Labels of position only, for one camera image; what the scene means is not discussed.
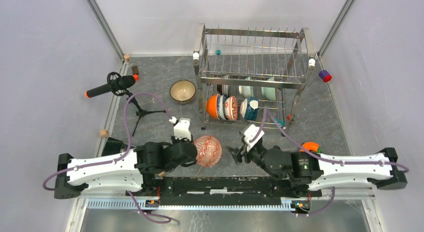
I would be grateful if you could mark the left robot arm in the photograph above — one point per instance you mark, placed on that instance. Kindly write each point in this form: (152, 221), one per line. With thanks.
(120, 172)

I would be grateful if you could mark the brown block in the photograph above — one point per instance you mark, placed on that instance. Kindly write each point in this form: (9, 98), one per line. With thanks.
(135, 70)

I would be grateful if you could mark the wooden cube left rail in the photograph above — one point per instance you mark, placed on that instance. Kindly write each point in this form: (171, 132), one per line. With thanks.
(104, 133)

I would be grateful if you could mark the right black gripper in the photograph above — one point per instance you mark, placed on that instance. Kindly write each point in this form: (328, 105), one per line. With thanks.
(237, 153)

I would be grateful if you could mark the red white patterned bowl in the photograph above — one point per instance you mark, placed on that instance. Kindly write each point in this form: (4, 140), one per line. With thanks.
(209, 150)

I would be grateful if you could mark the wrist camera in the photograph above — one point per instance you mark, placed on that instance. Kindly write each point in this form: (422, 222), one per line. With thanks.
(252, 134)
(181, 128)

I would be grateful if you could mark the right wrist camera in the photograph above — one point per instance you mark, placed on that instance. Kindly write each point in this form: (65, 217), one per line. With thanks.
(252, 134)

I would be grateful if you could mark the blue white patterned bowl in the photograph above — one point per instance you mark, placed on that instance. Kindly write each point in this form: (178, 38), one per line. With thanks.
(221, 99)

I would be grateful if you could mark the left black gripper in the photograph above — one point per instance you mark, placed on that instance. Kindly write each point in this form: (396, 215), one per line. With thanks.
(175, 141)

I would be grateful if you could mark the orange bowl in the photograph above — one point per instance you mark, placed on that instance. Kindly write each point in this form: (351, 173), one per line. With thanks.
(212, 106)

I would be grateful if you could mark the teal block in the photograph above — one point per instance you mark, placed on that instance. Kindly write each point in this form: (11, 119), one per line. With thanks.
(280, 122)

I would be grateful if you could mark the orange curved tube toy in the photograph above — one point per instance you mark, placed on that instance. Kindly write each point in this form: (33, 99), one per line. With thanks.
(312, 147)

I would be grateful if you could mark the purple red block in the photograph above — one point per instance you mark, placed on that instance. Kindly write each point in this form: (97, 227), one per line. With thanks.
(325, 76)

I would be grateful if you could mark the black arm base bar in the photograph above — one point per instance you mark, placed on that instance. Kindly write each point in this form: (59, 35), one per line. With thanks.
(223, 191)

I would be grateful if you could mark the light green ribbed bowl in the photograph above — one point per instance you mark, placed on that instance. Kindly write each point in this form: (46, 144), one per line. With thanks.
(246, 91)

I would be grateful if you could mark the steel dish rack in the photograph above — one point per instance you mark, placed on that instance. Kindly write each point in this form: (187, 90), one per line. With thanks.
(226, 58)

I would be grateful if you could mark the light green bowl front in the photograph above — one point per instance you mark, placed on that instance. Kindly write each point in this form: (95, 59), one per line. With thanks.
(269, 93)

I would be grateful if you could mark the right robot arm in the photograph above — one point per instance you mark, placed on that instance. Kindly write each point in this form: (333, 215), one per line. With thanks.
(309, 171)

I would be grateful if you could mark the brown beige bowl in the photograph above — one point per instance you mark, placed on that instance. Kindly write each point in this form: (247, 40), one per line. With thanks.
(183, 91)

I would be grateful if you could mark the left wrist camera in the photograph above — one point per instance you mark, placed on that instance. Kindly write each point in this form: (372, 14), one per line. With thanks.
(181, 128)

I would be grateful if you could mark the black microphone on tripod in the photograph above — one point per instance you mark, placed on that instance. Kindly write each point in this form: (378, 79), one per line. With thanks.
(119, 86)

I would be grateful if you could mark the red floral bowl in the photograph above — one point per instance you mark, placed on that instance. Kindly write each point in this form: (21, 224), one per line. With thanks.
(231, 108)

